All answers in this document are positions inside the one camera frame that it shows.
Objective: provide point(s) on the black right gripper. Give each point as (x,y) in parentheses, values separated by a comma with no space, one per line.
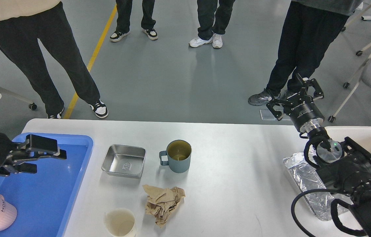
(304,112)

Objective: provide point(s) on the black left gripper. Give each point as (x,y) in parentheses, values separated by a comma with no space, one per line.
(33,148)

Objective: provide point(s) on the stainless steel rectangular tray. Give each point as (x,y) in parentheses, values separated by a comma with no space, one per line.
(124,161)

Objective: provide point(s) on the blue-green mug yellow inside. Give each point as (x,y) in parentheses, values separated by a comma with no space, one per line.
(177,156)

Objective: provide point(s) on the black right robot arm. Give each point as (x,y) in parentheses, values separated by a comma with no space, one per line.
(320,149)

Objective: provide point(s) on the blue plastic tray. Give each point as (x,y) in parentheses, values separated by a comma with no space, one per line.
(44,200)

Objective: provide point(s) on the crushed clear plastic bottle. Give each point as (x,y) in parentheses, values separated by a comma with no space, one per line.
(304,178)

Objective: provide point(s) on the person with grey sneakers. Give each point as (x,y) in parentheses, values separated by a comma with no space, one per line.
(309,28)

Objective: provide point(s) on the white plastic bin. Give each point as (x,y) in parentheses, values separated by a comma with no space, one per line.
(351,175)

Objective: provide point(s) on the white paper cup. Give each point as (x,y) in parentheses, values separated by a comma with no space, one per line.
(120,222)

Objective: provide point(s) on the person with white sneakers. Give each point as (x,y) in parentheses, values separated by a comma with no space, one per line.
(213,18)

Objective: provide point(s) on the person in cream top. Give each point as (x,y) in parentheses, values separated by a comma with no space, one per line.
(25,23)

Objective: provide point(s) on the crumpled brown paper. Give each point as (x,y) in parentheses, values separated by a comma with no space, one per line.
(162,202)

